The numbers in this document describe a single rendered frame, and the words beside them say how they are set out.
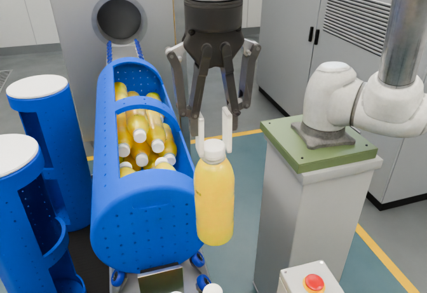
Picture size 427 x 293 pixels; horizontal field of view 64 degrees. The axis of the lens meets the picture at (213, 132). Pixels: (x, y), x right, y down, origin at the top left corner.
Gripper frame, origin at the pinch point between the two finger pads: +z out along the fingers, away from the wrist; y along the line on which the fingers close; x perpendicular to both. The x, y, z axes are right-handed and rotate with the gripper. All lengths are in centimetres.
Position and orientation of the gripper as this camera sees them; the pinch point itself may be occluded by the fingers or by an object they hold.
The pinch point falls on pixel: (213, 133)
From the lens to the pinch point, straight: 53.3
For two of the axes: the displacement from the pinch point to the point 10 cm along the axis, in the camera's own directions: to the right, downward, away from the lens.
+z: 0.0, 8.5, 5.2
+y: -9.6, 1.4, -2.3
